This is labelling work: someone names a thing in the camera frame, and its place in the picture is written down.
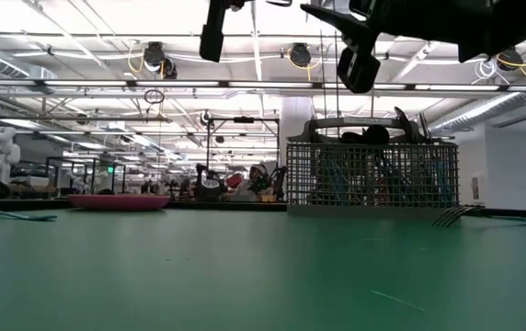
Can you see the silver ventilation duct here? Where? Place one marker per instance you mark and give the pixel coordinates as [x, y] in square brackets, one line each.
[483, 108]

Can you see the black table frame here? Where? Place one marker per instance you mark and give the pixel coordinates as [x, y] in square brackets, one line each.
[226, 206]

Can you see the red background object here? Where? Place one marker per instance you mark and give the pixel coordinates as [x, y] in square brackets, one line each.
[234, 180]

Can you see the white wall box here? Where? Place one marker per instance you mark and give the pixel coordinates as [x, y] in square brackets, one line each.
[475, 188]

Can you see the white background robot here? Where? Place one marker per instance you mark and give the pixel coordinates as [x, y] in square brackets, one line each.
[1, 151]

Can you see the pink round plate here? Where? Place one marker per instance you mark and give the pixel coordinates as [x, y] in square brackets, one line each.
[118, 202]

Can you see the black background rig frame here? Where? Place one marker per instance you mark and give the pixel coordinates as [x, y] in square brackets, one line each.
[244, 120]

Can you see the person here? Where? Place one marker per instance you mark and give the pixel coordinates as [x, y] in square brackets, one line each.
[258, 181]

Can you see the grey mesh cutlery basket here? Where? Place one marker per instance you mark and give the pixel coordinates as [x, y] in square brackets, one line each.
[318, 174]

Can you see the black background robot arm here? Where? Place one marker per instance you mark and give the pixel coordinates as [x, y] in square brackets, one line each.
[203, 172]
[279, 181]

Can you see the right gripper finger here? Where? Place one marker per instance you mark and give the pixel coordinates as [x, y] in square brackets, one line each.
[346, 27]

